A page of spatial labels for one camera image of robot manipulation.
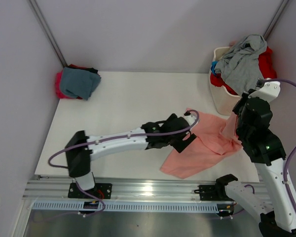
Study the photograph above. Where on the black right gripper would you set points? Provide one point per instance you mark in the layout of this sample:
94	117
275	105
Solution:
242	100

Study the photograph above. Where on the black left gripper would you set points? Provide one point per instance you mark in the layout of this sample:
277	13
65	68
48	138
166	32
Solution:
180	144

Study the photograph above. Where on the pink t shirt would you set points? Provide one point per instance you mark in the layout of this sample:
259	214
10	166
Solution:
215	140

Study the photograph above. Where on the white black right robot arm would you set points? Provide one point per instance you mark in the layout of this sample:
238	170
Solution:
266	152

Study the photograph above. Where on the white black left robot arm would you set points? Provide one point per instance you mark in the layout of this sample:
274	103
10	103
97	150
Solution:
81	150

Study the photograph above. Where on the white perforated laundry basket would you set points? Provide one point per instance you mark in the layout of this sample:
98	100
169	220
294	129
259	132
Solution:
223	100

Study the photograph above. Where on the grey t shirt in basket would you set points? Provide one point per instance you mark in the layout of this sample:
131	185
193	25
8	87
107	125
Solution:
239	66

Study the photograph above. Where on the red t shirt in basket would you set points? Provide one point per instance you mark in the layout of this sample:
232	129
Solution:
265	66

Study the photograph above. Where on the blue garment in basket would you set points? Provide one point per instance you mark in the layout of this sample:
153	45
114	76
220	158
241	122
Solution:
213	64

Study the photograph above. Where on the folded black t shirt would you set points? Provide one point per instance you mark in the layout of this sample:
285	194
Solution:
92	70

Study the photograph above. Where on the folded teal t shirt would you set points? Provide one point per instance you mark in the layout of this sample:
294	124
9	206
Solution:
79	83

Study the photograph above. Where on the folded magenta t shirt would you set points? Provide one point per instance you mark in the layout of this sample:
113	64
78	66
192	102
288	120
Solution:
58	91

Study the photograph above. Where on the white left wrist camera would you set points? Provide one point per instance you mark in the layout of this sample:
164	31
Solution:
191	120

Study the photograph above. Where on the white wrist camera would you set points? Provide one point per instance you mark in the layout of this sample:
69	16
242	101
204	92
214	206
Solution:
191	120
269	92

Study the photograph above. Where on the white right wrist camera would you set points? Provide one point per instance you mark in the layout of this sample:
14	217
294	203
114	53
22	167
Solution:
269	92

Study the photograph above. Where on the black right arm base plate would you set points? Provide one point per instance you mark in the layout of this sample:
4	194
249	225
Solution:
212	193

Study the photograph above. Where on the right corner aluminium post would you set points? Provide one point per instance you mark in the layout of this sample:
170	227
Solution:
281	9

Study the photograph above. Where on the corner aluminium post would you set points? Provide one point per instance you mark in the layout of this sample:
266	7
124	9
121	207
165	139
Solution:
281	9
34	6

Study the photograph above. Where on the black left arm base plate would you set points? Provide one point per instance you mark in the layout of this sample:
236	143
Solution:
101	191

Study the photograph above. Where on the white slotted cable duct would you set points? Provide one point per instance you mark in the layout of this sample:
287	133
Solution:
127	206

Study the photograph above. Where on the left corner aluminium post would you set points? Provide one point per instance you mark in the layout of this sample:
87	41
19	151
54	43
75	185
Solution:
34	6

